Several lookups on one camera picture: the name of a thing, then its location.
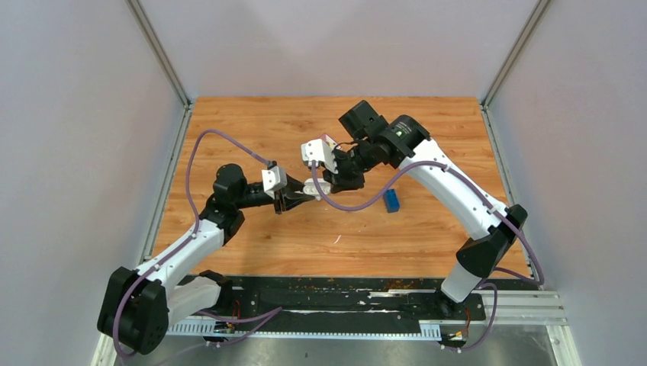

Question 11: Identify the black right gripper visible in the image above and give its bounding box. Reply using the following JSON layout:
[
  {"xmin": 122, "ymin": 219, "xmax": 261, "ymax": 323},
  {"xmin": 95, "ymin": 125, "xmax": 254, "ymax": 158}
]
[{"xmin": 321, "ymin": 138, "xmax": 377, "ymax": 193}]

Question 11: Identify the white earbud case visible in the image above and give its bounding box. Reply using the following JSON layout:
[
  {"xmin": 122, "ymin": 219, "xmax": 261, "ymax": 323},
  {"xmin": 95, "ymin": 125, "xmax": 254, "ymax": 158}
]
[{"xmin": 303, "ymin": 180, "xmax": 331, "ymax": 200}]

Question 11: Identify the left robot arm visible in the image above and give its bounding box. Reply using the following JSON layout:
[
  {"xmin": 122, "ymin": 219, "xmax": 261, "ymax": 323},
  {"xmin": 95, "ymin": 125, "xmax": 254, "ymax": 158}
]
[{"xmin": 97, "ymin": 162, "xmax": 315, "ymax": 355}]

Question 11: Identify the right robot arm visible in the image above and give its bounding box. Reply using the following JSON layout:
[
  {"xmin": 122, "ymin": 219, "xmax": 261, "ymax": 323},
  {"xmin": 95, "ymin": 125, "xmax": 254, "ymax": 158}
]
[{"xmin": 302, "ymin": 100, "xmax": 528, "ymax": 319}]

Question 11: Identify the playing card box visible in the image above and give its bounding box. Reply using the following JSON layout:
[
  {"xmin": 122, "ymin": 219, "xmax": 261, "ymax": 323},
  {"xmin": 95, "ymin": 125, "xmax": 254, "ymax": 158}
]
[{"xmin": 319, "ymin": 133, "xmax": 338, "ymax": 149}]

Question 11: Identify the blue building block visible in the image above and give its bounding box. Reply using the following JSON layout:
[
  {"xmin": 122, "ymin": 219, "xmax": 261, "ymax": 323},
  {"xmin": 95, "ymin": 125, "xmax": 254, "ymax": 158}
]
[{"xmin": 382, "ymin": 188, "xmax": 401, "ymax": 214}]

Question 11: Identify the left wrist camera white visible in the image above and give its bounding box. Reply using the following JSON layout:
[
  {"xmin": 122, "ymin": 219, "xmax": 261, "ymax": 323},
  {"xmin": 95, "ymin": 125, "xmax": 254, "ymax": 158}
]
[{"xmin": 262, "ymin": 165, "xmax": 288, "ymax": 198}]

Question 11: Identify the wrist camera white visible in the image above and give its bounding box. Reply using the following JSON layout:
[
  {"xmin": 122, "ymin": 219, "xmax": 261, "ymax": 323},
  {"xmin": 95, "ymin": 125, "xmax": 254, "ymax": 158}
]
[
  {"xmin": 301, "ymin": 139, "xmax": 338, "ymax": 173},
  {"xmin": 262, "ymin": 165, "xmax": 288, "ymax": 198}
]

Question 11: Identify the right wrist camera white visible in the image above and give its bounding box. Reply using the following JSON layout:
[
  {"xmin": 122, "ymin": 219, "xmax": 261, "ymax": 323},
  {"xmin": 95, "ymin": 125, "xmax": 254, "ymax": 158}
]
[{"xmin": 301, "ymin": 139, "xmax": 338, "ymax": 173}]

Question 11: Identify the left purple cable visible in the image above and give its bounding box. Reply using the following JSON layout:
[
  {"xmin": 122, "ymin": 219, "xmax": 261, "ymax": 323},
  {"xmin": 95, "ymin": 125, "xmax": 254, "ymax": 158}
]
[{"xmin": 111, "ymin": 129, "xmax": 276, "ymax": 360}]

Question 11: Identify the left aluminium corner post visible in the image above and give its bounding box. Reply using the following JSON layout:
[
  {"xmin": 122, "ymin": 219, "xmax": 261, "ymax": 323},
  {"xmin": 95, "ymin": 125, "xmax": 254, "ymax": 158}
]
[{"xmin": 125, "ymin": 0, "xmax": 192, "ymax": 110}]

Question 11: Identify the aluminium corner post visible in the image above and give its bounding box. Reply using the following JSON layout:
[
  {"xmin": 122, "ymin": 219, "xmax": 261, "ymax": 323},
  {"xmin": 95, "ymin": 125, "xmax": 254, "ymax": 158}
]
[
  {"xmin": 481, "ymin": 0, "xmax": 552, "ymax": 110},
  {"xmin": 125, "ymin": 0, "xmax": 192, "ymax": 110}
]

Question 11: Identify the right aluminium corner post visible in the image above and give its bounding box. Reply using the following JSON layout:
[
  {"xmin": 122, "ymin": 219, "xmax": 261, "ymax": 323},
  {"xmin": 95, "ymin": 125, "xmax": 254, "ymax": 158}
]
[{"xmin": 481, "ymin": 0, "xmax": 552, "ymax": 110}]

